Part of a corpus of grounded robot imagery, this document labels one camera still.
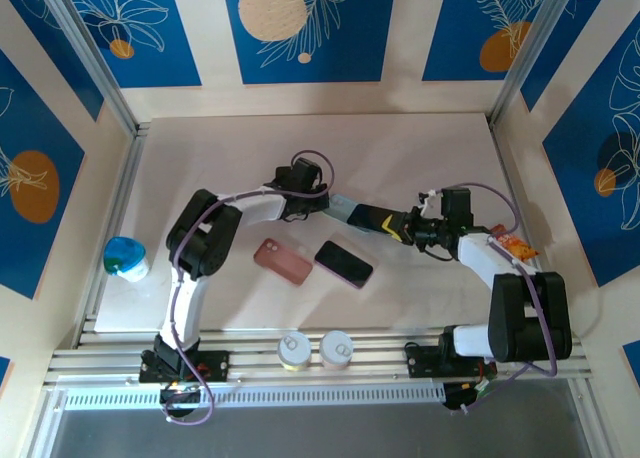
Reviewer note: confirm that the aluminium corner post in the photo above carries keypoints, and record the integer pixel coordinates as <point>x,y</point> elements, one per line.
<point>530,53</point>
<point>96,63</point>

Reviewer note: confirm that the pink tin can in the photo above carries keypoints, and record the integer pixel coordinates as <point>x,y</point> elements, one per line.
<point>336,350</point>

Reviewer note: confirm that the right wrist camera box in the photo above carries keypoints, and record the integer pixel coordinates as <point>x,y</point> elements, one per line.
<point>429,200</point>

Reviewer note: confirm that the orange snack bag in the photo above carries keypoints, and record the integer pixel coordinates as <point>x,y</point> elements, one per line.
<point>522,252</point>

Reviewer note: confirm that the black phone teal edge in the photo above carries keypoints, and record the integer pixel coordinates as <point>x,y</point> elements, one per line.
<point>367,217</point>

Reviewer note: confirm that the black phone purple edge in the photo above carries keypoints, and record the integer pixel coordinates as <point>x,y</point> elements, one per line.
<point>344,264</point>

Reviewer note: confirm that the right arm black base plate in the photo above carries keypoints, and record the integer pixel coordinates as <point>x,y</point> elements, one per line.
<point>420,363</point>

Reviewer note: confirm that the aluminium side rail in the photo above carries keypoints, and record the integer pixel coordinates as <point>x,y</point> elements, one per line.
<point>502,153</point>
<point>131,168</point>

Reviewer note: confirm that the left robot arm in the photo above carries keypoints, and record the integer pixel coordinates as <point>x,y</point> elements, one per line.
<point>205,243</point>

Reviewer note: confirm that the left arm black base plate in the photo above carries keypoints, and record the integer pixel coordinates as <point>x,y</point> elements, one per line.
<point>215,365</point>

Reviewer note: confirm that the pink phone case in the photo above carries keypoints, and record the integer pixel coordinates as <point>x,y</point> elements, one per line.
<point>282,263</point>

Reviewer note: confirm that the white cup blue lid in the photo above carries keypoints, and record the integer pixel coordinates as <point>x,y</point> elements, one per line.
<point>125,258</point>

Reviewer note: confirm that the yellow tin can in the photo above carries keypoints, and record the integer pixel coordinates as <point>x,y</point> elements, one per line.
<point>293,350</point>

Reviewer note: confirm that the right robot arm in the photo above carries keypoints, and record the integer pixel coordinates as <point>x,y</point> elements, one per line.
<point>530,318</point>

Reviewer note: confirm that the aluminium frame rail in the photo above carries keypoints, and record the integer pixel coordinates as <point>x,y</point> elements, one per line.
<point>260,363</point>

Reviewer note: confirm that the black controller box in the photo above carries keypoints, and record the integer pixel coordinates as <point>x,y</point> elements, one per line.
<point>180,400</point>
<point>457,398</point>

